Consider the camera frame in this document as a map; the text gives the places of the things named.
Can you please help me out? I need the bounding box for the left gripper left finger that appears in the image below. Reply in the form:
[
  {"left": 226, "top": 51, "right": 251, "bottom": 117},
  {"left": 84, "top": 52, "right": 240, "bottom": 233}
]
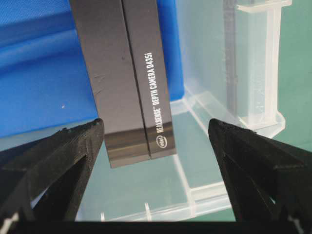
[{"left": 0, "top": 118, "right": 104, "bottom": 221}]

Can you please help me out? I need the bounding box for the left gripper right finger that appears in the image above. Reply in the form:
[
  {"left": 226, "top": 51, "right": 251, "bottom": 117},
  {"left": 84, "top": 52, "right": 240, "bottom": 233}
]
[{"left": 208, "top": 118, "right": 312, "bottom": 222}]

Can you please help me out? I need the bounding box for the black box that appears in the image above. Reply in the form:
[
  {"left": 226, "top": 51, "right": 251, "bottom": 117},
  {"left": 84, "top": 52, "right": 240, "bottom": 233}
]
[{"left": 70, "top": 0, "right": 176, "bottom": 168}]

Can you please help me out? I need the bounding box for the clear plastic storage case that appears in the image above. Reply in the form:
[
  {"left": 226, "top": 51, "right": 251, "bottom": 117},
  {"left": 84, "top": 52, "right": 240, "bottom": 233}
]
[{"left": 73, "top": 0, "right": 293, "bottom": 222}]

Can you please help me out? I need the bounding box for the blue cloth liner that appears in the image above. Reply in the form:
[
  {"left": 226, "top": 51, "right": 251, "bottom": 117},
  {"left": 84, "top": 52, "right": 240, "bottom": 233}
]
[{"left": 0, "top": 0, "right": 182, "bottom": 137}]

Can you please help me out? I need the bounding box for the green table cloth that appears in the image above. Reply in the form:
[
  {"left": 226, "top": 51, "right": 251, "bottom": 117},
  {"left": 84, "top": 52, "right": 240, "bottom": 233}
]
[{"left": 222, "top": 0, "right": 312, "bottom": 150}]

